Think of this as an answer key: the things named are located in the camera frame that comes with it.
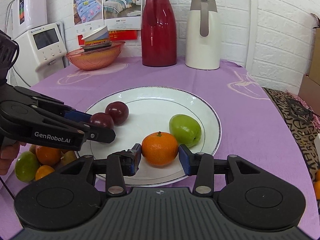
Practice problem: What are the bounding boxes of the white purifier top unit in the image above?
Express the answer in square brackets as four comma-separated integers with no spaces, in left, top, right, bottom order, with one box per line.
[12,0,48,39]

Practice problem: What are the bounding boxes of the large orange mandarin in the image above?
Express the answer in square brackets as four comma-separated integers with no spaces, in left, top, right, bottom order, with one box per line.
[36,146,61,166]

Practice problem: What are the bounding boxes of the small yellow orange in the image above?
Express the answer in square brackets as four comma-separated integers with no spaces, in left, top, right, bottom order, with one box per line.
[35,165,55,181]

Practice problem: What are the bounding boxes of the stacked patterned bowls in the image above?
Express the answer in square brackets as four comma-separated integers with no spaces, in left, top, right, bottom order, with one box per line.
[82,39,112,52]

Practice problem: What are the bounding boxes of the tall cardboard box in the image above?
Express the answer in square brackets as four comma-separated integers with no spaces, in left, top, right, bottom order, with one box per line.
[309,13,320,85]

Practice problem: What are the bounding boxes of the purple tablecloth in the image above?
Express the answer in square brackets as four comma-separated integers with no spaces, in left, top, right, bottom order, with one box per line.
[33,57,319,238]

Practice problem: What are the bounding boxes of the dark red plum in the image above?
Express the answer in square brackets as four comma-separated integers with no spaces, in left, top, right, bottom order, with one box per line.
[90,112,114,129]
[105,101,129,126]

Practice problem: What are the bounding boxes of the white thermos jug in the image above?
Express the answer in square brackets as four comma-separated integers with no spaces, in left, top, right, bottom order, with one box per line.
[185,0,221,70]

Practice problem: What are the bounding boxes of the person's left hand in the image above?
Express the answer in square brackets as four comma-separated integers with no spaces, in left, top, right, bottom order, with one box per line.
[0,141,26,176]

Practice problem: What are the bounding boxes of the red yellow peach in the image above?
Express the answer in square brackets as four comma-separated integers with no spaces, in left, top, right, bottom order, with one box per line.
[60,151,77,166]

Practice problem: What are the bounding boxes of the white water dispenser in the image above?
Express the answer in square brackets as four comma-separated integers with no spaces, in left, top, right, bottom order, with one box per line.
[12,21,67,88]

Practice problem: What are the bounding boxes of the flat cardboard box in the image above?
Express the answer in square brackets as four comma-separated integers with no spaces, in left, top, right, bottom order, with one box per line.
[298,74,320,114]

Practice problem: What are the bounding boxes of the green oval fruit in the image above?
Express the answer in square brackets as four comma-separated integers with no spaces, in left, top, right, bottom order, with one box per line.
[169,114,202,147]

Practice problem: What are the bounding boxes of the leopard print cloth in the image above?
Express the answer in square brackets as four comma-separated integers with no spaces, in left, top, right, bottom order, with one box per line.
[262,87,320,181]

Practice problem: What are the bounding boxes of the bedding calendar poster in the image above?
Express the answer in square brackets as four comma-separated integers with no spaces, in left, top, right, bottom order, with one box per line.
[73,0,143,46]

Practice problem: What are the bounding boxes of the red thermos jug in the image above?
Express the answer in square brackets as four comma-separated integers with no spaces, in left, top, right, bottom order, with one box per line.
[141,0,177,67]

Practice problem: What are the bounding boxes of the round green fruit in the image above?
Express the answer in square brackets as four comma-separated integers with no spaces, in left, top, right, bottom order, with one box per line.
[15,151,40,183]

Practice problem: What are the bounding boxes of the orange glass bowl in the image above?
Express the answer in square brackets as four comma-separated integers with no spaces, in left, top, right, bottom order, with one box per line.
[66,41,125,71]

